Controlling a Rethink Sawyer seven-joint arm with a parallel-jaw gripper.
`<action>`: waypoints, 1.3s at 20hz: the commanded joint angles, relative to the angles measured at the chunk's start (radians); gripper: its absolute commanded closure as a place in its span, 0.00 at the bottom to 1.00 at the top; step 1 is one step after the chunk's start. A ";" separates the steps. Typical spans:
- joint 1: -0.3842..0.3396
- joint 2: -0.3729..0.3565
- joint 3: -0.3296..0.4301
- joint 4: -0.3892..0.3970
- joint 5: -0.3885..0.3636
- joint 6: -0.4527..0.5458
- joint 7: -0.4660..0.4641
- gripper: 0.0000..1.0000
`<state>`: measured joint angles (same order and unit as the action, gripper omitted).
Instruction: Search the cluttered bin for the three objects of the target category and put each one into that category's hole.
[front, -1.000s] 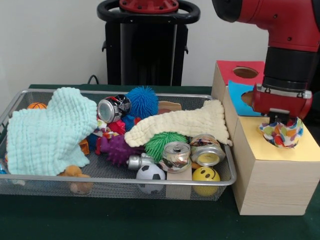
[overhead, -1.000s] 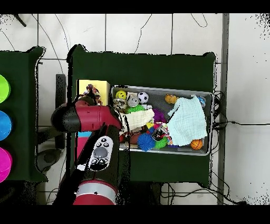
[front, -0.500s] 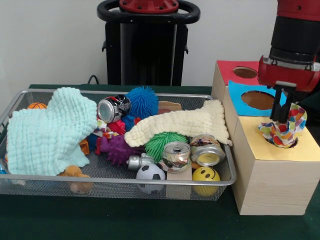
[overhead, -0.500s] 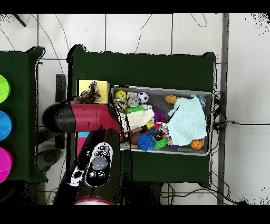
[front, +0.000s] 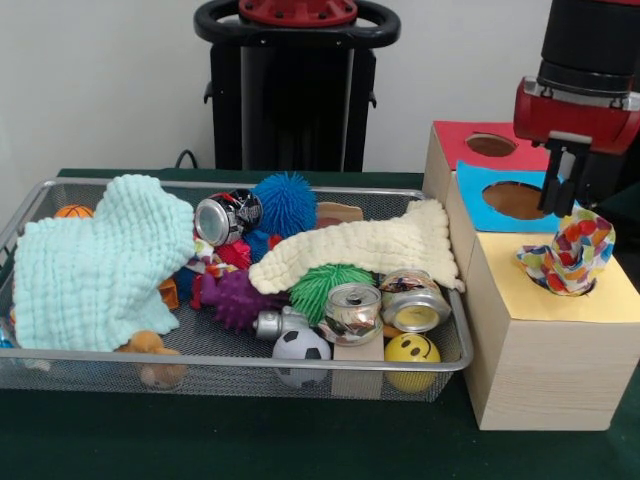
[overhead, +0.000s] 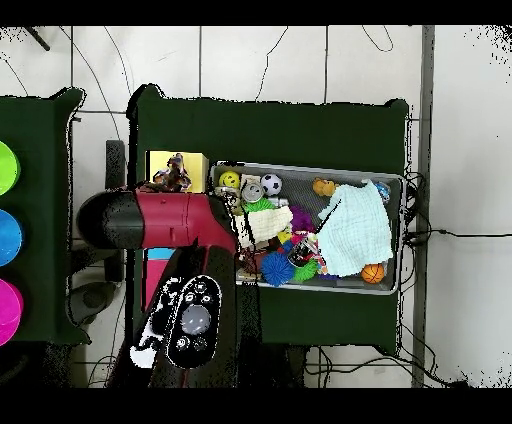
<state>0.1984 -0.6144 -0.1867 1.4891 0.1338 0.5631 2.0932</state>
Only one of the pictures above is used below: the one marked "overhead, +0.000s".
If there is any shallow mesh bin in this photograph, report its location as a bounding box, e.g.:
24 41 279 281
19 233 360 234
208 159 405 297

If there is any bright pink disc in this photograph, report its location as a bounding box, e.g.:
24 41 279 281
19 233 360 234
0 277 24 348

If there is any blue spiky puffer ball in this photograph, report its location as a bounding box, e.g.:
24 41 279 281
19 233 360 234
259 250 296 288

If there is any small orange basketball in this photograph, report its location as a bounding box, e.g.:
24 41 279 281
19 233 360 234
360 262 386 285

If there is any black chair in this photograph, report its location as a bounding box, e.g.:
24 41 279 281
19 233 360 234
65 139 127 327

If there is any dark green table cloth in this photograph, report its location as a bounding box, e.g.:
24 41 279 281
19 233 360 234
125 83 410 355
0 87 92 347

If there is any black power cable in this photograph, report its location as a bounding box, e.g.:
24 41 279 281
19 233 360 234
403 228 512 246

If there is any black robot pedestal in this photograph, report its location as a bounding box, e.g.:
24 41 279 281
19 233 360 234
239 343 309 389

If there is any bright blue disc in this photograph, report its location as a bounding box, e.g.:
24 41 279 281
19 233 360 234
0 208 24 268

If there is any bright green disc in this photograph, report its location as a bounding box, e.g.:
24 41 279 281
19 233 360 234
0 140 21 197

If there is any mint green waffle cloth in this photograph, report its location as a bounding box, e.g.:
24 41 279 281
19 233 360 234
316 179 394 278

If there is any black crushed can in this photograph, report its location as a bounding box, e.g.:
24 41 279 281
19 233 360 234
286 237 319 268

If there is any wooden box with three holes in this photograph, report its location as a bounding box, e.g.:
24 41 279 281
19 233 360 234
141 149 210 311

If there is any small soccer ball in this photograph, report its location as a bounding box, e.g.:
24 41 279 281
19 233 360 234
260 172 284 197

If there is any cream waffle cloth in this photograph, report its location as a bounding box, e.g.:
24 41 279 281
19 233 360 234
233 205 294 247

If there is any polka dot cloth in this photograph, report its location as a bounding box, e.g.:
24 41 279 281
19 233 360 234
151 152 193 194

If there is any brown plush toy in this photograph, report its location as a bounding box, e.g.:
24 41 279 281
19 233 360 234
311 177 339 198

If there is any yellow smiley ball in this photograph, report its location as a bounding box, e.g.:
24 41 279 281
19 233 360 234
218 170 242 190

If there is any black rod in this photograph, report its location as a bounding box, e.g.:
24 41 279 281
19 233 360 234
23 25 52 52

